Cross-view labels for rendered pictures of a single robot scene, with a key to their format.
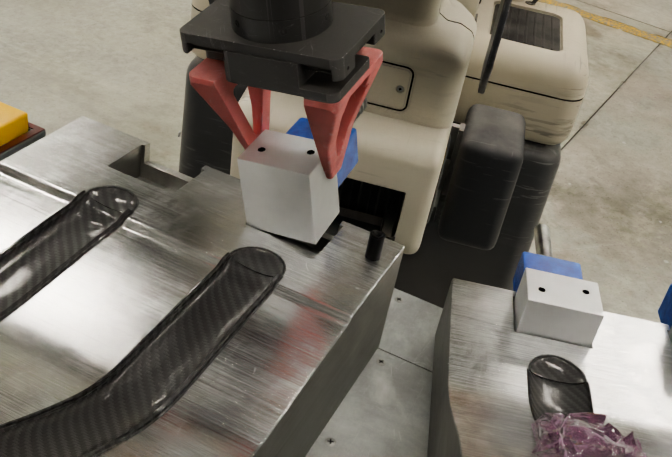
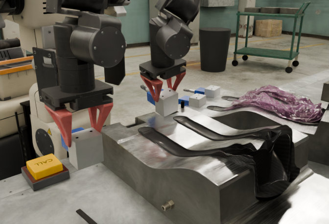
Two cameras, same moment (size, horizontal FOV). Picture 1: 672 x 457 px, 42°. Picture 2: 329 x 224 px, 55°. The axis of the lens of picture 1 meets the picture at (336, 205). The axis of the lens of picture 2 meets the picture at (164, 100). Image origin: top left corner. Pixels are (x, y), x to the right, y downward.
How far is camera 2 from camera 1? 0.69 m
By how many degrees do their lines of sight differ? 53
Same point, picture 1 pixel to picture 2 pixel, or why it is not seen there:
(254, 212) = (166, 112)
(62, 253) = (160, 140)
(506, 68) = not seen: hidden behind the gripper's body
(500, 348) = (203, 110)
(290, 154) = (168, 93)
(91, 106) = not seen: outside the picture
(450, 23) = not seen: hidden behind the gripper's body
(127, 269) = (174, 132)
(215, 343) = (202, 128)
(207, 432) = (229, 132)
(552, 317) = (201, 100)
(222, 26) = (158, 69)
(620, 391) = (218, 104)
